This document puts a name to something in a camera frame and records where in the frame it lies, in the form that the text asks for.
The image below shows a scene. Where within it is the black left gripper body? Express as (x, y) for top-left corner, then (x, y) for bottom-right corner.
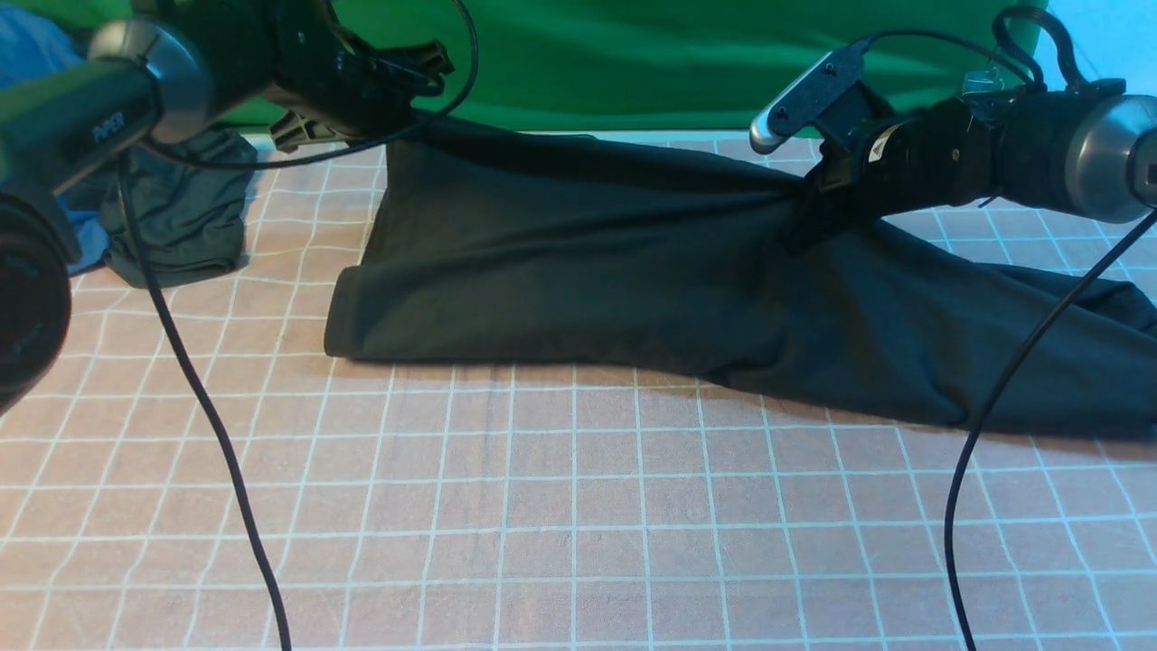
(266, 1), (422, 153)

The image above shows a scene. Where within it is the blue garment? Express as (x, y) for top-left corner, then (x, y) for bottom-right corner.
(1, 3), (113, 276)

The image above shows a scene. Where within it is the green backdrop cloth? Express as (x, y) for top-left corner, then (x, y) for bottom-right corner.
(336, 1), (1049, 131)

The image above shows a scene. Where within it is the crumpled dark gray garment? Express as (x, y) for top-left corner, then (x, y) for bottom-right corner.
(100, 128), (258, 288)

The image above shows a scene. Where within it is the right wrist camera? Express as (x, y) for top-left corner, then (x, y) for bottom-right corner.
(747, 40), (868, 154)

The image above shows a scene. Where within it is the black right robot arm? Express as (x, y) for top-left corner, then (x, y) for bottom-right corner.
(781, 79), (1154, 254)

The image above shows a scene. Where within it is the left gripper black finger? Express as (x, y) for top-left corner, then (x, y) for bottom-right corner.
(375, 40), (455, 96)

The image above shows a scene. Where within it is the metal binder clip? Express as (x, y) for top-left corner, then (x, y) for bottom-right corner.
(960, 67), (1005, 94)

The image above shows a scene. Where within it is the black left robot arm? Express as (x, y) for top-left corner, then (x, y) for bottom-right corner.
(1, 1), (454, 409)

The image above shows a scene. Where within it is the black right camera cable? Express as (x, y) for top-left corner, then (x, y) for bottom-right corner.
(858, 5), (1157, 651)

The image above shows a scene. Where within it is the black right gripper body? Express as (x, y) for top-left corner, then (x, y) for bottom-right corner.
(782, 104), (959, 254)

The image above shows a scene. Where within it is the pink grid tablecloth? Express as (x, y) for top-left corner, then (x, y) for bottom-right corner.
(0, 136), (1157, 651)

